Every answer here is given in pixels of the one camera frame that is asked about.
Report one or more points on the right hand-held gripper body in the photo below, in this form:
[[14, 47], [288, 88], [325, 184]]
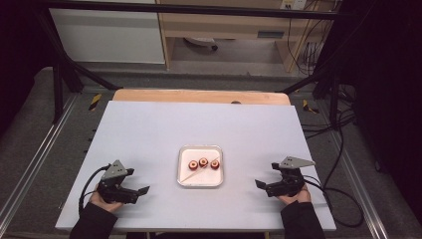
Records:
[[292, 181]]

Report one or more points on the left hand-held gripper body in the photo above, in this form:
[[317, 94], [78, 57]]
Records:
[[114, 171]]

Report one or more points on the red cored hawthorn fruit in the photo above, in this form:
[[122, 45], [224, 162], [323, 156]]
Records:
[[215, 164], [203, 162], [193, 165]]

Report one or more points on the wooden skewer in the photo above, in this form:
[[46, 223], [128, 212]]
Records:
[[195, 173]]

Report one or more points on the white square plate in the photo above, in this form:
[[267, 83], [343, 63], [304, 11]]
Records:
[[200, 179]]

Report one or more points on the person's right hand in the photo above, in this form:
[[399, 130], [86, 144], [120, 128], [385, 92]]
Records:
[[300, 198]]

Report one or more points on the person's left hand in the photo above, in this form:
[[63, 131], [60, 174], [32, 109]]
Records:
[[99, 202]]

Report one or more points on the yellow black tape strip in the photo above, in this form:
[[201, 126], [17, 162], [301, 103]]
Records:
[[310, 108], [95, 102]]

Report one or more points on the wooden table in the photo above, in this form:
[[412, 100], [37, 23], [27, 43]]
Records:
[[199, 96]]

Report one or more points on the white cabinet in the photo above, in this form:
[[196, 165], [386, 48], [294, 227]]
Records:
[[109, 36]]

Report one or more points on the black curtain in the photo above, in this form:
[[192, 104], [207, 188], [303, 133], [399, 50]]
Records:
[[391, 83], [16, 49]]

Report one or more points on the white round device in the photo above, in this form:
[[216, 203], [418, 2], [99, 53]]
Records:
[[199, 41]]

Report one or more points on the wooden desk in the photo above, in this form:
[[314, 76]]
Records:
[[229, 25]]

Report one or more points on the white power strip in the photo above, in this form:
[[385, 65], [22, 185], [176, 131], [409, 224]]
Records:
[[293, 4]]

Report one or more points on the aluminium floor rail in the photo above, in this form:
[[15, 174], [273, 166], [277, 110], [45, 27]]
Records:
[[36, 162], [358, 172]]

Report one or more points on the black metal frame post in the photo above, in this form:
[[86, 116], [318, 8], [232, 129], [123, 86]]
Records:
[[334, 99], [58, 93]]

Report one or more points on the black metal frame brace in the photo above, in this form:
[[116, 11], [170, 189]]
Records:
[[96, 76], [305, 83]]

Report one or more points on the black metal frame crossbar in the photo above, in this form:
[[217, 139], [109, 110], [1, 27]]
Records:
[[199, 8]]

